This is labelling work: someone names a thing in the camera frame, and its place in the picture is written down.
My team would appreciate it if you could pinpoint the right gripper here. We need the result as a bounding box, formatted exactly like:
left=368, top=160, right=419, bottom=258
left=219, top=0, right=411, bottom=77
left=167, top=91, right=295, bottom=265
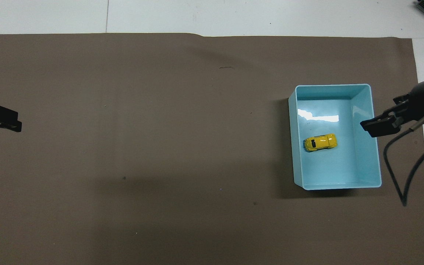
left=399, top=79, right=424, bottom=125

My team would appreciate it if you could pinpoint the yellow toy beetle car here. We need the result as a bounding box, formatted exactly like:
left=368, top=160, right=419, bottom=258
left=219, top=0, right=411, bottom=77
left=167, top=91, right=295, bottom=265
left=303, top=133, right=338, bottom=152

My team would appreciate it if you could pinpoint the light blue plastic bin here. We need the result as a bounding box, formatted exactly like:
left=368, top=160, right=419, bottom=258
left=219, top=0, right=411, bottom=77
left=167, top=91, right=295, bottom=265
left=288, top=84, right=382, bottom=191

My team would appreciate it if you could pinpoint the black cable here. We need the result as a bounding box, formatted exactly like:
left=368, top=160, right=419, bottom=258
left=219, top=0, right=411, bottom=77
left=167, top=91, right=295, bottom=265
left=383, top=110, right=424, bottom=207

